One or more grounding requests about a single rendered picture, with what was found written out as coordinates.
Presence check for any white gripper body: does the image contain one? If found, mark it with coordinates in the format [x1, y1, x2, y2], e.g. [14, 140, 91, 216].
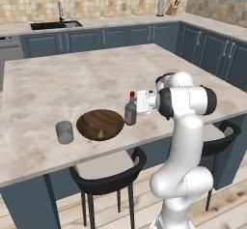
[136, 90, 151, 116]

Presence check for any grey liquor bottle red cap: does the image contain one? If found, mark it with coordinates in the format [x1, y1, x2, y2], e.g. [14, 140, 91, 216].
[123, 91, 138, 127]

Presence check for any brown wooden bowl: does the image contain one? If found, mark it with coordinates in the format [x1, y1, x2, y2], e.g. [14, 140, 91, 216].
[75, 108, 126, 142]

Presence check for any grey glass cup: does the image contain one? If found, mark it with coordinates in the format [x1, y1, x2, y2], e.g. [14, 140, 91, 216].
[55, 120, 75, 146]

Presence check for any blue dining counter base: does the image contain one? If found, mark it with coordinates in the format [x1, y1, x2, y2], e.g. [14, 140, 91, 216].
[0, 112, 247, 229]

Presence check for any long blue base cupboard run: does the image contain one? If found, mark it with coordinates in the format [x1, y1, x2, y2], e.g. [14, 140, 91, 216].
[18, 21, 181, 59]

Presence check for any black stool pale seat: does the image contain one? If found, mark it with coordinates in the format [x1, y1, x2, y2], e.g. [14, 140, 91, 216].
[69, 146, 148, 229]
[200, 119, 242, 213]

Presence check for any short blue base cupboard run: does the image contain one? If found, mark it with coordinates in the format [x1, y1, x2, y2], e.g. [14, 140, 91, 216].
[175, 21, 247, 94]

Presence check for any white paper towel roll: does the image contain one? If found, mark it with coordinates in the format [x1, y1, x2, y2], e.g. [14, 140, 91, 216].
[155, 0, 166, 17]

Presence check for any wooden knife block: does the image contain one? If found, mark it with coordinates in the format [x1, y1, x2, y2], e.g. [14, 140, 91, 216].
[165, 0, 181, 17]

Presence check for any black sink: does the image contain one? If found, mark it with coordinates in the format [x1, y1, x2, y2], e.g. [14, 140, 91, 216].
[30, 19, 84, 32]

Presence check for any silver tap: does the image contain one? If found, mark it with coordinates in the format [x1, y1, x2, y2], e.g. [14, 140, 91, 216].
[56, 0, 67, 23]

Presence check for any silver dishwasher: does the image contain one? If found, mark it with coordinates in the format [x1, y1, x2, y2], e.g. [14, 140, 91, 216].
[0, 35, 25, 91]

